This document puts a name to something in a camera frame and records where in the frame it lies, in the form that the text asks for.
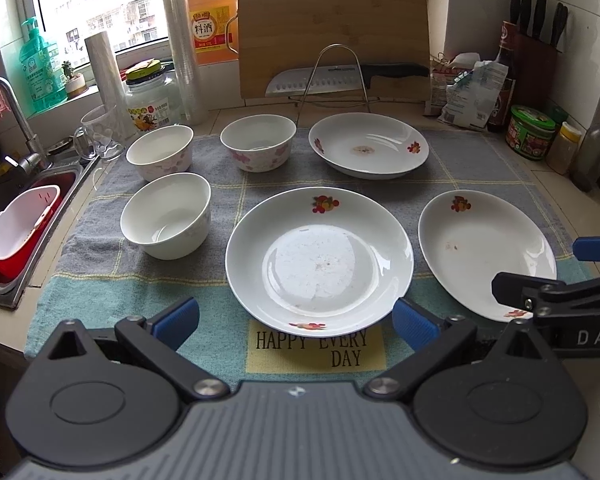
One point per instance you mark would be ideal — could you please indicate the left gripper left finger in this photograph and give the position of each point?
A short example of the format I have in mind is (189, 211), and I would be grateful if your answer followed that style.
(151, 343)

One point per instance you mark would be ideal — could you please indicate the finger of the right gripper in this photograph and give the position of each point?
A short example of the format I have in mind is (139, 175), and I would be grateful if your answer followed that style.
(534, 294)
(587, 248)

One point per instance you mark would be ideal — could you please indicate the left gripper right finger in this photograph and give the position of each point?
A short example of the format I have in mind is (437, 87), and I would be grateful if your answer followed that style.
(438, 344)

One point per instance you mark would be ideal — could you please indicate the white plate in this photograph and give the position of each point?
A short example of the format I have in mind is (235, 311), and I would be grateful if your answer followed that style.
(368, 146)
(319, 262)
(467, 237)

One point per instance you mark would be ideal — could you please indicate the plain white bowl front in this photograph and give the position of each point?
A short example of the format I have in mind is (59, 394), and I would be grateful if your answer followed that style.
(169, 218)

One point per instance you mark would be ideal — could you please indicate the white bowl faint flowers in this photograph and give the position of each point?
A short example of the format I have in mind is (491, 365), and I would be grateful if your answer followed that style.
(163, 151)

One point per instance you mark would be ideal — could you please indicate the white plate back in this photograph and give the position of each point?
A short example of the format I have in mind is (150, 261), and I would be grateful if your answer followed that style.
(368, 146)

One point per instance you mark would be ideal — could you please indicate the clear bottle red cap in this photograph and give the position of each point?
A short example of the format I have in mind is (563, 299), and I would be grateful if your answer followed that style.
(586, 167)

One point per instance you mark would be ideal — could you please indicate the yellow lid small jar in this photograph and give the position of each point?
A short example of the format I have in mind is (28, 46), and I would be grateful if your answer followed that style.
(564, 148)

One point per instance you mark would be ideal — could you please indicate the green lid sauce jar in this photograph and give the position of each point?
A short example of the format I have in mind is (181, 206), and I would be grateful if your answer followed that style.
(529, 132)

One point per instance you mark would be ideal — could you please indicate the dark soy sauce bottle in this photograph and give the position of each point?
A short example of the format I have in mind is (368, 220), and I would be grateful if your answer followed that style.
(505, 57)

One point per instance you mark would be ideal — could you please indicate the grey teal checked towel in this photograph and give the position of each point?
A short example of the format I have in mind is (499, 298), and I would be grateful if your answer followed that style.
(101, 278)

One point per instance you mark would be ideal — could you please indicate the white red sink basket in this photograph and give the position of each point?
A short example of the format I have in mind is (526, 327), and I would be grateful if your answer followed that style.
(22, 224)

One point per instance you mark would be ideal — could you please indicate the white seasoning bag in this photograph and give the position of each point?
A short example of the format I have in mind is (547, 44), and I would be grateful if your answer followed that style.
(470, 100)

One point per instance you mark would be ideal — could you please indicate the knife block with knives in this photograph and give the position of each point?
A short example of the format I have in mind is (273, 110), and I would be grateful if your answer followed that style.
(534, 59)

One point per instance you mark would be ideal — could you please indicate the clear glass mug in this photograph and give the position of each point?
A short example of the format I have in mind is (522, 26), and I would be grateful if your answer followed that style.
(99, 135)

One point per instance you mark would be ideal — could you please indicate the steel sink faucet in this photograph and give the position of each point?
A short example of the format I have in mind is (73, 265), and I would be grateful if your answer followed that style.
(38, 157)

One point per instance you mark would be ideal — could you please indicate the steel sink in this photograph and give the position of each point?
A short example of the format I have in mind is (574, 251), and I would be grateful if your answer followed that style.
(68, 173)

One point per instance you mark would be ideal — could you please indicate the white bowl pink flowers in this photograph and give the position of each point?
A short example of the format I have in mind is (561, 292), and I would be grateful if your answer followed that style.
(259, 143)

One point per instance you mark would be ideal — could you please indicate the red white snack bag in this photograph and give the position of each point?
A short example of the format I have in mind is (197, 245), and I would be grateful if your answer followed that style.
(443, 72)

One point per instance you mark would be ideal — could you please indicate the glass jar green lid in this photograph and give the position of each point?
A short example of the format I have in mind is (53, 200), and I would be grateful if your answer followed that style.
(152, 98)

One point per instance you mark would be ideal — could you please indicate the short stack plastic cups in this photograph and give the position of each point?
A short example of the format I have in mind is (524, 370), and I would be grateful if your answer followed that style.
(109, 84)

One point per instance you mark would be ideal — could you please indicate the small potted cactus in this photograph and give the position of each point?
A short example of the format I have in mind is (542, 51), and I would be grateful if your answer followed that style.
(75, 83)

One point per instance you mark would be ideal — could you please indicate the green dish soap bottle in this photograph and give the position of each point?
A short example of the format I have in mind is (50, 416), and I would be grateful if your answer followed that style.
(41, 64)

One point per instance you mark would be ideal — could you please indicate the tall stack plastic cups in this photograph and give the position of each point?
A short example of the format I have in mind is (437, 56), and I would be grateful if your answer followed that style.
(185, 61)

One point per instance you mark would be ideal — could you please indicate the bamboo cutting board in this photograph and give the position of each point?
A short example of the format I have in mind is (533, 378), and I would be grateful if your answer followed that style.
(278, 35)

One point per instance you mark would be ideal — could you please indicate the orange cooking wine jug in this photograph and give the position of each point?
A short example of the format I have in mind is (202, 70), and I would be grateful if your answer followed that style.
(214, 28)

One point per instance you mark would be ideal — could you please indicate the steel kitchen knife black handle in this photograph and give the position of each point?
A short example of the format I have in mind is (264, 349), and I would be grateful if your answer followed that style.
(338, 78)

